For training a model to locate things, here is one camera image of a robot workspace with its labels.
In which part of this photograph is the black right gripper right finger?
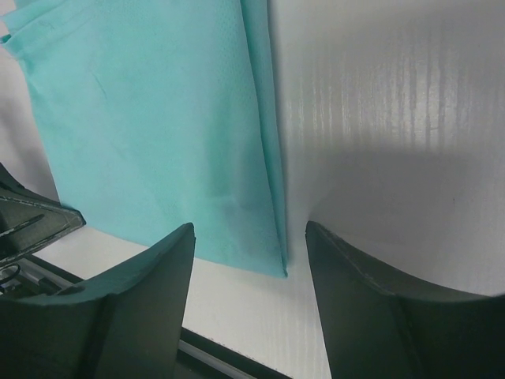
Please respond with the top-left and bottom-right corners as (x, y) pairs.
(305, 221), (504, 378)

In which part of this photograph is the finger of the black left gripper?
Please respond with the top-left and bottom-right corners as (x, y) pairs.
(1, 167), (85, 261)

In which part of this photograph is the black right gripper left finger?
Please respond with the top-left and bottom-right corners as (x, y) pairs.
(1, 223), (196, 378)

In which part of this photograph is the teal t shirt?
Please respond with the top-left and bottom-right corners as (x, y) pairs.
(1, 1), (287, 277)

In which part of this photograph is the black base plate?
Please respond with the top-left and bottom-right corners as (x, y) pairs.
(20, 257), (286, 379)

